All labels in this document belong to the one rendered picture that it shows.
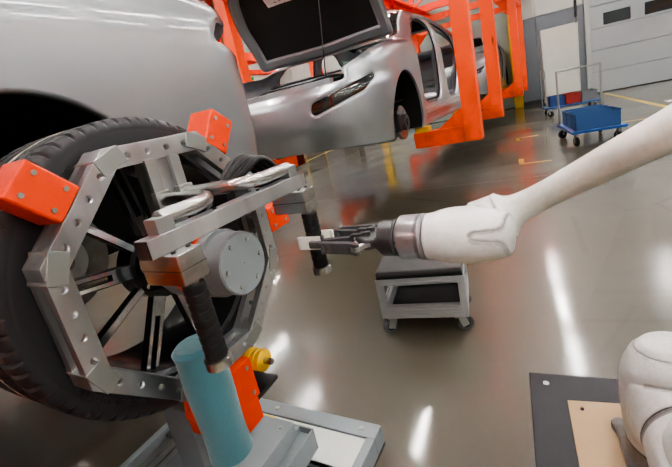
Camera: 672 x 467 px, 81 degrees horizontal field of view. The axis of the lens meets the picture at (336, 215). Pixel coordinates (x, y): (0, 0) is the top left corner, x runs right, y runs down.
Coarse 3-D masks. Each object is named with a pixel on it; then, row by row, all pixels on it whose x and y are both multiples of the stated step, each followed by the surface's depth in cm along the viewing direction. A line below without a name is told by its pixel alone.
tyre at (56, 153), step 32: (96, 128) 78; (128, 128) 83; (160, 128) 90; (0, 160) 80; (32, 160) 69; (64, 160) 72; (0, 224) 64; (32, 224) 67; (0, 256) 63; (0, 288) 63; (0, 320) 63; (32, 320) 66; (0, 352) 64; (32, 352) 66; (0, 384) 75; (32, 384) 66; (64, 384) 70; (96, 416) 75; (128, 416) 80
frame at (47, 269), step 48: (144, 144) 77; (192, 144) 87; (96, 192) 69; (240, 192) 104; (48, 240) 65; (48, 288) 61; (96, 336) 67; (240, 336) 97; (96, 384) 66; (144, 384) 74
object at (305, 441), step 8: (272, 416) 131; (296, 424) 127; (296, 432) 125; (304, 432) 126; (312, 432) 123; (296, 440) 124; (304, 440) 120; (312, 440) 123; (288, 448) 121; (296, 448) 121; (304, 448) 119; (312, 448) 123; (288, 456) 118; (296, 456) 116; (304, 456) 119; (312, 456) 123; (280, 464) 116; (288, 464) 113; (296, 464) 116; (304, 464) 119
